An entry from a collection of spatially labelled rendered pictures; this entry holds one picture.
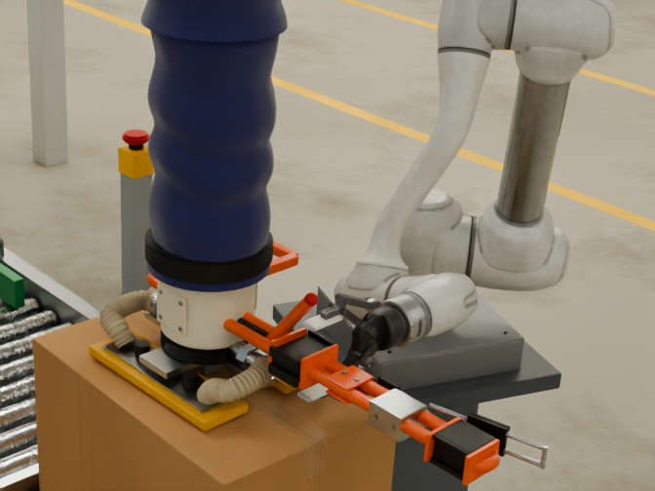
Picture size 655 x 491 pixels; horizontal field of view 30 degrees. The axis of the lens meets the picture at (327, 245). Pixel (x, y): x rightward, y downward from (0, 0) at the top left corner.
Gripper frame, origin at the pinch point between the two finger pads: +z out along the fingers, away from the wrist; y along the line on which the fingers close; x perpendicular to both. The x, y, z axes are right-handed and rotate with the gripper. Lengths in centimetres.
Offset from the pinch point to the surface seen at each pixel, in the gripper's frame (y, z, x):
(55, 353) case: 14, 18, 49
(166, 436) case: 13.6, 19.9, 13.4
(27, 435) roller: 54, 6, 81
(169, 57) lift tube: -48, 10, 25
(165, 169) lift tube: -28.7, 10.7, 25.7
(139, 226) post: 29, -50, 114
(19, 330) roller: 54, -19, 125
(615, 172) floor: 108, -384, 169
